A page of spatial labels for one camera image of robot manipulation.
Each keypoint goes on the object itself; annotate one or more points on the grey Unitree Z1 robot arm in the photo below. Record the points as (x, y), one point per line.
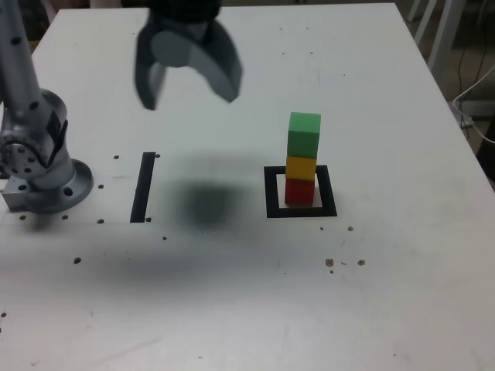
(19, 77)

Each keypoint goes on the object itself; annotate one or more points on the red cube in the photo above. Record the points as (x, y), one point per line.
(298, 193)

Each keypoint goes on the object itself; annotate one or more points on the yellow cube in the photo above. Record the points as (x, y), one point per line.
(299, 168)

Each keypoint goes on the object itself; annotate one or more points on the black tape strip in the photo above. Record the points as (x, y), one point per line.
(142, 189)

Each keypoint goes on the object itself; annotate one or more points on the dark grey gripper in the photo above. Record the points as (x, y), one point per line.
(189, 28)

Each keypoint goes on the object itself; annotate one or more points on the white furniture leg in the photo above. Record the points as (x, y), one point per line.
(414, 9)
(444, 35)
(425, 19)

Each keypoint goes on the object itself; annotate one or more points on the black tape square outline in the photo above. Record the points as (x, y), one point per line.
(270, 193)

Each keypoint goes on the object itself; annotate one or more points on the green cube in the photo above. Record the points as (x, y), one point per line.
(303, 139)

